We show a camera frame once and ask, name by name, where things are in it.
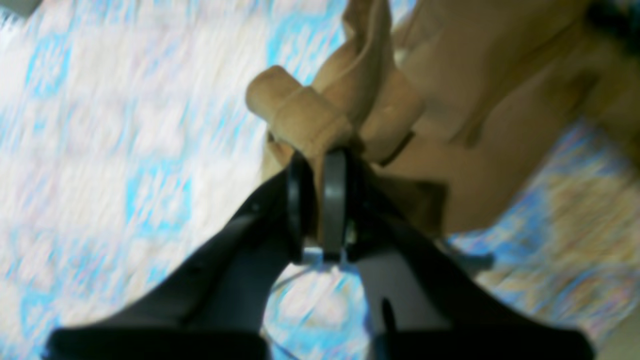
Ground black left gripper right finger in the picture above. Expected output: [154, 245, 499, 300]
[321, 149, 595, 360]

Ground brown t-shirt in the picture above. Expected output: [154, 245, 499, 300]
[246, 0, 640, 233]

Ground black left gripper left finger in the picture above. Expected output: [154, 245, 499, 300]
[42, 153, 314, 360]

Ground patterned tablecloth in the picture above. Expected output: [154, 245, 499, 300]
[0, 0, 639, 360]

